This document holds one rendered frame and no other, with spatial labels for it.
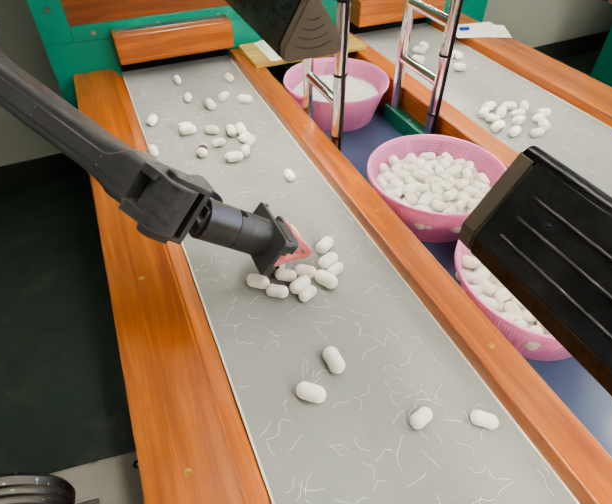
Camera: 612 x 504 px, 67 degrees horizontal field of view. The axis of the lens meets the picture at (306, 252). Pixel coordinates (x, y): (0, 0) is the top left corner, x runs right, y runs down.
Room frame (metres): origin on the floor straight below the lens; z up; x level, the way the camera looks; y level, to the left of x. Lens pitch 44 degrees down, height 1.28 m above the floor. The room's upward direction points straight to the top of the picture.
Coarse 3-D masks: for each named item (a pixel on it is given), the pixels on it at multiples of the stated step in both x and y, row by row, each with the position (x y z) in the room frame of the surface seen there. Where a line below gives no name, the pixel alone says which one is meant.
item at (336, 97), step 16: (336, 0) 0.86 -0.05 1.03; (336, 16) 0.86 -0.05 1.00; (304, 64) 0.99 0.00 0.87; (336, 64) 0.86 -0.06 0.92; (304, 80) 0.99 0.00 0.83; (320, 80) 0.95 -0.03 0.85; (336, 80) 0.85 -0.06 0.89; (304, 96) 0.99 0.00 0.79; (336, 96) 0.85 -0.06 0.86; (336, 112) 0.85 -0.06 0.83; (336, 128) 0.85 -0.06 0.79; (336, 144) 0.85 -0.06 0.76
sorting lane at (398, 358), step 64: (256, 128) 0.94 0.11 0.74; (256, 192) 0.71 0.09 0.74; (320, 192) 0.71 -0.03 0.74; (192, 256) 0.54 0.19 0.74; (320, 256) 0.54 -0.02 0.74; (384, 256) 0.53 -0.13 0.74; (256, 320) 0.41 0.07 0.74; (320, 320) 0.41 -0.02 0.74; (384, 320) 0.41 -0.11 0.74; (256, 384) 0.30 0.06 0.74; (320, 384) 0.30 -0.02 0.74; (384, 384) 0.30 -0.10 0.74; (448, 384) 0.30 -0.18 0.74; (256, 448) 0.22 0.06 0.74; (320, 448) 0.22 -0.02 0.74; (384, 448) 0.22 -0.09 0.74; (448, 448) 0.22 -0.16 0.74; (512, 448) 0.22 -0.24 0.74
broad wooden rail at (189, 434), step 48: (96, 96) 1.05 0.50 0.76; (144, 144) 0.87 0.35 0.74; (96, 192) 0.67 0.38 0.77; (144, 240) 0.55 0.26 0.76; (144, 288) 0.44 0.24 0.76; (192, 288) 0.46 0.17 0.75; (144, 336) 0.36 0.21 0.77; (192, 336) 0.36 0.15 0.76; (144, 384) 0.29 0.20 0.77; (192, 384) 0.29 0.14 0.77; (144, 432) 0.23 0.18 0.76; (192, 432) 0.23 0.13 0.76; (240, 432) 0.24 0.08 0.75; (144, 480) 0.18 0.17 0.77; (192, 480) 0.18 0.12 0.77; (240, 480) 0.18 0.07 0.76
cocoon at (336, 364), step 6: (330, 348) 0.34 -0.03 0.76; (324, 354) 0.34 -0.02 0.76; (330, 354) 0.33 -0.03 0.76; (336, 354) 0.33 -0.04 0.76; (330, 360) 0.33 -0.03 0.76; (336, 360) 0.33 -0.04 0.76; (342, 360) 0.33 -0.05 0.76; (330, 366) 0.32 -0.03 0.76; (336, 366) 0.32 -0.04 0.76; (342, 366) 0.32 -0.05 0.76; (336, 372) 0.31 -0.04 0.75
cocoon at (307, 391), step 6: (300, 384) 0.29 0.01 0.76; (306, 384) 0.29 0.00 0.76; (312, 384) 0.29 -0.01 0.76; (300, 390) 0.29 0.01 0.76; (306, 390) 0.28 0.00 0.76; (312, 390) 0.28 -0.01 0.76; (318, 390) 0.28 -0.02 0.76; (324, 390) 0.29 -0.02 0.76; (300, 396) 0.28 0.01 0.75; (306, 396) 0.28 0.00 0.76; (312, 396) 0.28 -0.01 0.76; (318, 396) 0.28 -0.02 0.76; (324, 396) 0.28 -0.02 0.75; (318, 402) 0.27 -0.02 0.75
